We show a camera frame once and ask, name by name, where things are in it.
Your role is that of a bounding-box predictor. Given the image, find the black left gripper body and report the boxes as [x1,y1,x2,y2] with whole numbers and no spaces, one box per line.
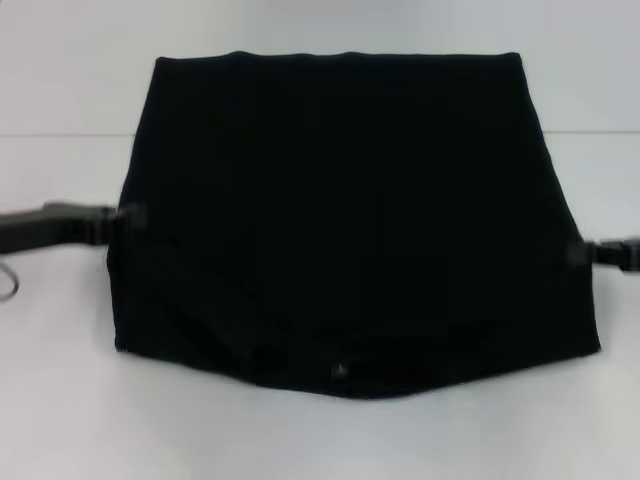
[0,199,114,255]

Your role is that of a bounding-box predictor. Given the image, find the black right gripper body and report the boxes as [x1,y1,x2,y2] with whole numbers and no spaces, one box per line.
[591,238,640,275]

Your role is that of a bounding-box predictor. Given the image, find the black t-shirt with FREE print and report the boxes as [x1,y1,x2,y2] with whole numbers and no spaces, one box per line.
[106,49,602,402]

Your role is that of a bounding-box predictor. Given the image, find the left gripper cable with plugs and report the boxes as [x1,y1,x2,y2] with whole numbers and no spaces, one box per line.
[0,263,22,305]

